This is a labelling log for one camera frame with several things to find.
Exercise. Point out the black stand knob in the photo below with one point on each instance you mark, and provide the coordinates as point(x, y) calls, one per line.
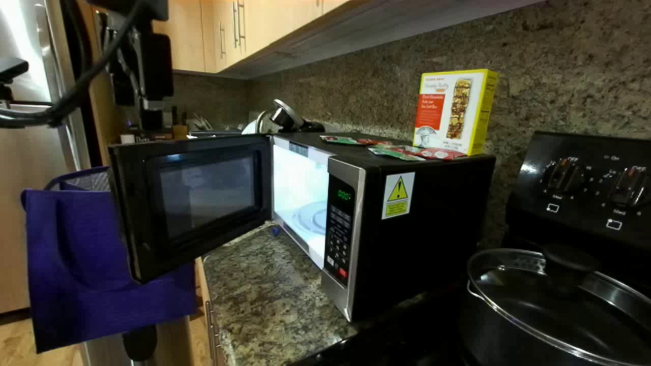
point(138, 342)

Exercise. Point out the yellow warning sticker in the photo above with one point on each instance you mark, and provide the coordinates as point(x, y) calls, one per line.
point(397, 195)

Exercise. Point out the wooden wall cabinets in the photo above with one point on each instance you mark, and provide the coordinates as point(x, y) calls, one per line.
point(204, 33)

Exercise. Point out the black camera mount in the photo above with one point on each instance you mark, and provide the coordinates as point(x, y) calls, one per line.
point(10, 72)

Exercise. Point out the black stove knob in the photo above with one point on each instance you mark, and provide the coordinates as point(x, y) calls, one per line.
point(564, 175)
point(628, 187)

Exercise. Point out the blue fabric bag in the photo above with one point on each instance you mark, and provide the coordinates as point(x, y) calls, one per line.
point(82, 272)

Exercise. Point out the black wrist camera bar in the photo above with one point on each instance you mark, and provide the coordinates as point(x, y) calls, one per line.
point(129, 9)

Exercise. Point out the small blue cap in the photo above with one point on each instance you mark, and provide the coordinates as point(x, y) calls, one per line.
point(272, 230)

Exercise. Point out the stainless steel fridge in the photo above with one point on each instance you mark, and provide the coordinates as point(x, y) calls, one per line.
point(32, 205)

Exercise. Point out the black cooking pot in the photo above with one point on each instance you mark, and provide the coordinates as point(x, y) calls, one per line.
point(489, 332)

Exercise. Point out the red white-edged sachet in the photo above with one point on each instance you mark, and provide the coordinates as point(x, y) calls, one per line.
point(367, 143)

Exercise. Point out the black microwave oven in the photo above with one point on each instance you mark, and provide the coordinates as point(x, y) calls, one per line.
point(433, 245)
point(204, 195)

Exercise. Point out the black stove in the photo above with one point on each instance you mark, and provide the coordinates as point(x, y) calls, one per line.
point(582, 217)

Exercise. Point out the green white sachet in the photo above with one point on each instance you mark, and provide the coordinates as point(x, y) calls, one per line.
point(397, 154)
point(343, 141)

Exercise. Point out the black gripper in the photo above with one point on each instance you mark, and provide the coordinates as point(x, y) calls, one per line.
point(155, 64)

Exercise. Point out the yellow food box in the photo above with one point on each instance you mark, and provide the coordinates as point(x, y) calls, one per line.
point(454, 113)

